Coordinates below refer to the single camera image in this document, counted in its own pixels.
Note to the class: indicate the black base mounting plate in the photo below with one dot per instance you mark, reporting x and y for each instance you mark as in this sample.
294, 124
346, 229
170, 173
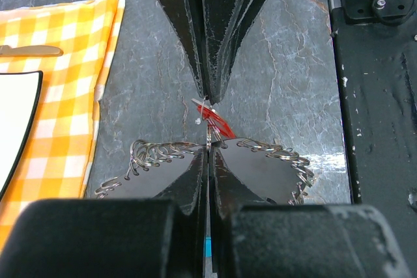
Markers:
375, 53

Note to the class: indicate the orange white checkered cloth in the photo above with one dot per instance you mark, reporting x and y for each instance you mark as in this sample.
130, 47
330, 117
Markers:
57, 159

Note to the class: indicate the gold knife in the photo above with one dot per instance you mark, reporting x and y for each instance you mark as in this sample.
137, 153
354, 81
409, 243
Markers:
31, 51

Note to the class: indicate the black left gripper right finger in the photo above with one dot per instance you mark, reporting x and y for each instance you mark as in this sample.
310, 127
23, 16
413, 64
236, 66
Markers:
238, 221

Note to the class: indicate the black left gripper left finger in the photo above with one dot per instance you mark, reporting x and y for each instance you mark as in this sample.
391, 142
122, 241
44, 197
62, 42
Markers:
188, 192

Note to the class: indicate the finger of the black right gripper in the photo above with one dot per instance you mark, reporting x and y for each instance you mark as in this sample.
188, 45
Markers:
226, 23
186, 18

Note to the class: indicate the white square plate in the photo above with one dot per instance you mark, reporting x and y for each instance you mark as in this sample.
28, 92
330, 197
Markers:
20, 93

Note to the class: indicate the metal key organizer blue handle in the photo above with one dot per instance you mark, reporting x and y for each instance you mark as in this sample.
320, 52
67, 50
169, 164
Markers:
276, 174

